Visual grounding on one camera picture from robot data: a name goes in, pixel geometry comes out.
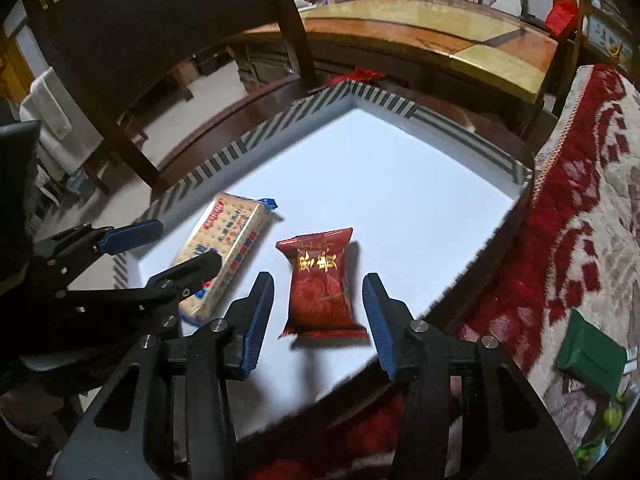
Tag dark green snack packet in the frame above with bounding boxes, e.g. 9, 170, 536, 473
555, 309, 627, 398

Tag wooden coffee table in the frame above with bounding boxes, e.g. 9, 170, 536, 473
224, 0, 561, 131

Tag white tray with striped rim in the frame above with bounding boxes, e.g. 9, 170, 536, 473
113, 81, 534, 440

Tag beige cracker pack blue ends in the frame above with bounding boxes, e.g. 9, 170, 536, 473
172, 192, 278, 326

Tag green black matcha packet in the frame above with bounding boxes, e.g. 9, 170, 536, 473
574, 385, 634, 474

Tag dark wooden chair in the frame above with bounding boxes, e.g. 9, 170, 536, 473
22, 0, 318, 186

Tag red gold snack packet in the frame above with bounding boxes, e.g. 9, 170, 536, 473
276, 228, 368, 340

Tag red cream floral blanket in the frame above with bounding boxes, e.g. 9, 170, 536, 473
240, 64, 639, 479

